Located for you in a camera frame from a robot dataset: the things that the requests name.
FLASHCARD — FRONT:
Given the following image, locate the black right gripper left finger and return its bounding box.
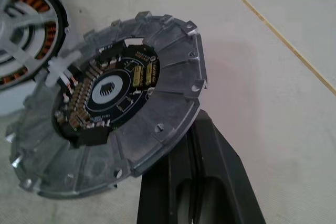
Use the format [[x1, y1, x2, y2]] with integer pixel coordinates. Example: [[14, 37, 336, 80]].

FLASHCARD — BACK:
[[136, 129, 198, 224]]

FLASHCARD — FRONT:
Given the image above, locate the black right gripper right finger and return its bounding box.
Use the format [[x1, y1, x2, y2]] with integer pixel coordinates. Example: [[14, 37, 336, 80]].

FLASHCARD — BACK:
[[188, 108, 266, 224]]

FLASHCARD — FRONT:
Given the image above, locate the silver motor cover with circuit board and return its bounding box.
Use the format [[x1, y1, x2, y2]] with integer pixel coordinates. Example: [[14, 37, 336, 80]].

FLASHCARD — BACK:
[[5, 10, 209, 197]]

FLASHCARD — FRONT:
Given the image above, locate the black spoked motor rotor ring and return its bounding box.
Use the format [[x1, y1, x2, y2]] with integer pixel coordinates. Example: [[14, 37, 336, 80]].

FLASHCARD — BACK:
[[0, 0, 70, 93]]

